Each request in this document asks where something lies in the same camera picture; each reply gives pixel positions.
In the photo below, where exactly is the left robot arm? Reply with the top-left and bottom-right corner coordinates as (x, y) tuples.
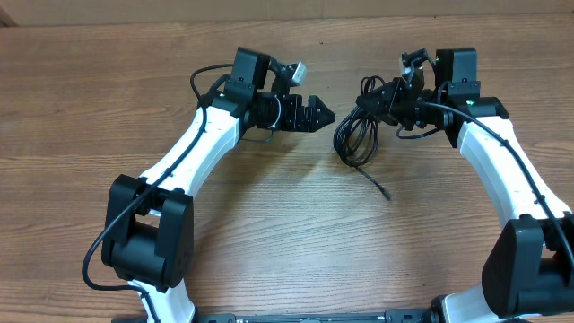
(93, 48), (335, 322)

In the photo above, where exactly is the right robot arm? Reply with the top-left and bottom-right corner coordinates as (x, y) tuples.
(356, 48), (573, 322)

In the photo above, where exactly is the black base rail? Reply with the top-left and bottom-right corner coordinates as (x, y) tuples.
(190, 309), (446, 323)

